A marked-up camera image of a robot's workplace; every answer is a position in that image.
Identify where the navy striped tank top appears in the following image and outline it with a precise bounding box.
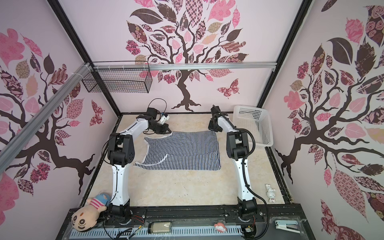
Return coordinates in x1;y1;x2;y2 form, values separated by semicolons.
135;131;221;171

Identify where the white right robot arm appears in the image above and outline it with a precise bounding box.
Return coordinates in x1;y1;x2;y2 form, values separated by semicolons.
208;105;258;219

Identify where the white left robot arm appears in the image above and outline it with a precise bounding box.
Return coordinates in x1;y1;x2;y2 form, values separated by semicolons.
107;108;172;220

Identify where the white plastic laundry basket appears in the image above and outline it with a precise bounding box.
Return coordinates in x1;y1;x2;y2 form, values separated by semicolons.
232;105;274;148

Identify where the small white rabbit figurine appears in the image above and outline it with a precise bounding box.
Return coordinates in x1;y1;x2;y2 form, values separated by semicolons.
265;184;276;203

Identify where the plush doll striped shirt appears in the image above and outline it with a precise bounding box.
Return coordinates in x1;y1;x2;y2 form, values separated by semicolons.
71;193;112;232

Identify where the white stapler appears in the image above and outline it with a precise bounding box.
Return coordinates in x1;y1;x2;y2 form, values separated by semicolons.
275;220;301;234

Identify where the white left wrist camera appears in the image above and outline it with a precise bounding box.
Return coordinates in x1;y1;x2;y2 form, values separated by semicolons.
159;113;170;125

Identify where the black wire mesh basket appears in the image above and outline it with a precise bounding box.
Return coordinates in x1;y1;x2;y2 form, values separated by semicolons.
82;61;153;94

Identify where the aluminium rail back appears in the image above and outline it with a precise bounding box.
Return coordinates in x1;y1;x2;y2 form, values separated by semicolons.
93;62;277;71

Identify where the aluminium rail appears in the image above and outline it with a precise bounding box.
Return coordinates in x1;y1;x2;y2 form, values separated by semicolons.
1;63;92;173
93;62;277;71

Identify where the beige box on rail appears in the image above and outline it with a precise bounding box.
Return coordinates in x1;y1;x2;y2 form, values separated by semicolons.
148;222;172;234

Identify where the pink toy on rail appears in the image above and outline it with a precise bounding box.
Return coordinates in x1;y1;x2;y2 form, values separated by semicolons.
214;223;227;233

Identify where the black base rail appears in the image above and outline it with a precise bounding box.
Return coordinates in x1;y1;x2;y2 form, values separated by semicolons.
55;204;315;240

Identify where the black right corner frame post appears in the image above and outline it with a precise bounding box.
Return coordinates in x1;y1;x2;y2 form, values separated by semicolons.
257;0;313;108

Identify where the black corner frame post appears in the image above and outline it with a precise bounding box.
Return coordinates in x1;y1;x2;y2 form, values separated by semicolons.
47;0;122;118
257;0;313;108

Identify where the aluminium rail left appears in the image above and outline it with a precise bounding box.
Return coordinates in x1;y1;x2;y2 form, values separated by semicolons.
1;63;92;173

